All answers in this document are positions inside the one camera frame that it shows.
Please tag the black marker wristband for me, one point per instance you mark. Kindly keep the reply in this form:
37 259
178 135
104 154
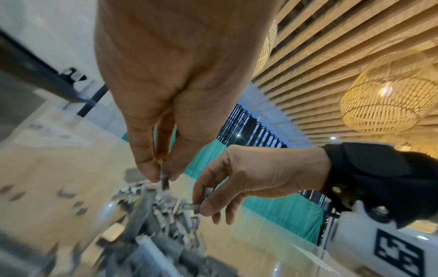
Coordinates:
383 178

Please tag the wicker pendant lamp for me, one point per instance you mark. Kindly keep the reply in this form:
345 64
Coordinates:
267 48
390 92

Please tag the person's left hand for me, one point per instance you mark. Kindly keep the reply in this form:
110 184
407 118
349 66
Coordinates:
178 70

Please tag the black window post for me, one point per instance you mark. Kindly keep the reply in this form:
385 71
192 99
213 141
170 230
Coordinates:
92 100

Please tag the person's right hand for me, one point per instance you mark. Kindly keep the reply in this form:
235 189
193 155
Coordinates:
263 173

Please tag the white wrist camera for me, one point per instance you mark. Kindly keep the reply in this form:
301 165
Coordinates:
383 246

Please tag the single silver staple strip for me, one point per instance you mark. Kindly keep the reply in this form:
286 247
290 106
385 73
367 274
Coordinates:
190 206
165 178

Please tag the green curtain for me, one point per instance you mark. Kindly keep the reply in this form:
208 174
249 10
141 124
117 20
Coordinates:
280 211

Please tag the pile of metal staple strips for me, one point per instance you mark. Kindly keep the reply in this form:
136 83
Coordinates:
157 238

